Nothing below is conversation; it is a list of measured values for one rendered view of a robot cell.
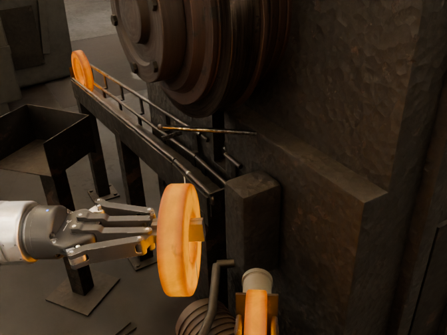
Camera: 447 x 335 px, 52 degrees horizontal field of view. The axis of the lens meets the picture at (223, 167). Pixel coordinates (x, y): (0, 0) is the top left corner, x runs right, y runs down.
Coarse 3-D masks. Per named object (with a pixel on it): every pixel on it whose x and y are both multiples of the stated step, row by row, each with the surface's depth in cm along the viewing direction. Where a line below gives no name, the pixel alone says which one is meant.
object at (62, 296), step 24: (0, 120) 145; (24, 120) 154; (48, 120) 154; (72, 120) 149; (0, 144) 147; (24, 144) 156; (48, 144) 131; (72, 144) 140; (0, 168) 144; (24, 168) 142; (48, 168) 140; (48, 192) 151; (72, 288) 175; (96, 288) 177
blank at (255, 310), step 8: (248, 296) 71; (256, 296) 71; (264, 296) 71; (248, 304) 69; (256, 304) 69; (264, 304) 69; (248, 312) 68; (256, 312) 68; (264, 312) 68; (248, 320) 67; (256, 320) 67; (264, 320) 67; (248, 328) 66; (256, 328) 66; (264, 328) 66
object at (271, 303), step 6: (240, 294) 79; (270, 294) 79; (276, 294) 79; (240, 300) 80; (270, 300) 79; (276, 300) 79; (240, 306) 80; (270, 306) 80; (276, 306) 79; (240, 312) 81; (270, 312) 80; (276, 312) 80; (270, 318) 81; (270, 324) 81; (270, 330) 82
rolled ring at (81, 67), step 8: (72, 56) 200; (80, 56) 192; (72, 64) 204; (80, 64) 192; (88, 64) 192; (80, 72) 205; (88, 72) 193; (80, 80) 204; (88, 80) 194; (88, 88) 197
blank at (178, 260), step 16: (176, 192) 59; (192, 192) 63; (160, 208) 57; (176, 208) 57; (192, 208) 63; (160, 224) 56; (176, 224) 56; (160, 240) 56; (176, 240) 56; (160, 256) 56; (176, 256) 56; (192, 256) 65; (160, 272) 56; (176, 272) 56; (192, 272) 62; (176, 288) 58; (192, 288) 62
